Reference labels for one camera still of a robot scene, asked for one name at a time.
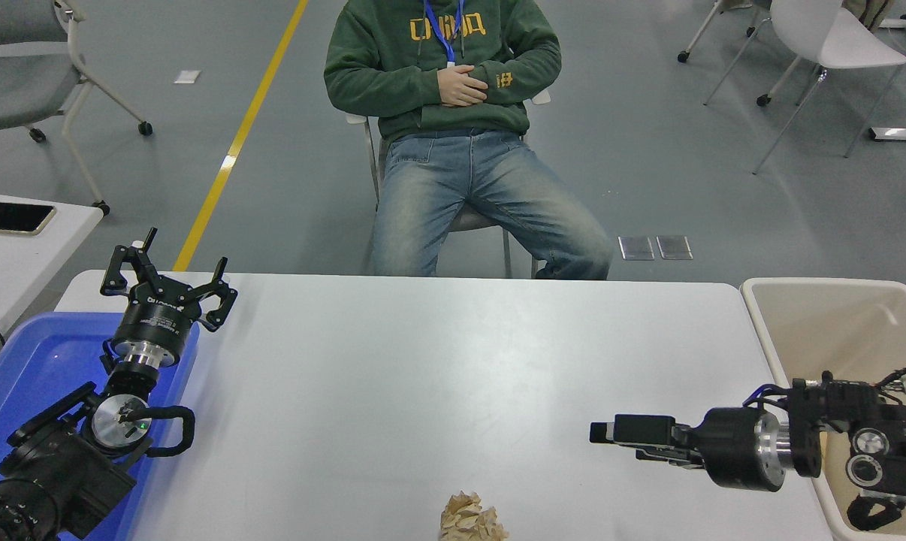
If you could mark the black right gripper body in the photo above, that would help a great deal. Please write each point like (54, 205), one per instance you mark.
(731, 447)

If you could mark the white table foot bar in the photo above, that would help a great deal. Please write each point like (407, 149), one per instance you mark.
(892, 23)
(904, 134)

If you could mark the blue plastic tray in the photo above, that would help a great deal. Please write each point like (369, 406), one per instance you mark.
(40, 361)

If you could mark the white shell chair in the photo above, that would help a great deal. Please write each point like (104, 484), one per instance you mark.
(836, 41)

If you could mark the tan paper ball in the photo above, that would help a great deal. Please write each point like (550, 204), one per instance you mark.
(472, 520)

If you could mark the person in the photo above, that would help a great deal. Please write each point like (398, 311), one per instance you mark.
(393, 83)

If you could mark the black smartphone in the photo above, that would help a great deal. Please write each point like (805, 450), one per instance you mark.
(13, 216)

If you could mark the person's left hand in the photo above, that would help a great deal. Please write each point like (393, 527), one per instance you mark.
(462, 86)

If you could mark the large pale plastic bin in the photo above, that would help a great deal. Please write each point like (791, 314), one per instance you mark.
(821, 323)

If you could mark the grey castor chair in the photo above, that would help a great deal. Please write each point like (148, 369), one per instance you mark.
(17, 90)

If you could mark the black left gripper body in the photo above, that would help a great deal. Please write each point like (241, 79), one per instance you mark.
(156, 321)

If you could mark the white-legged castor chair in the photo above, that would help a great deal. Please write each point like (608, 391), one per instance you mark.
(682, 55)

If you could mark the white side table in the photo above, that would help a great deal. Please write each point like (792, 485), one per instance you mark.
(25, 263)

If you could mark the metal floor plate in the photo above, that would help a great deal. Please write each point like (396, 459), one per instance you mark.
(637, 248)
(674, 247)

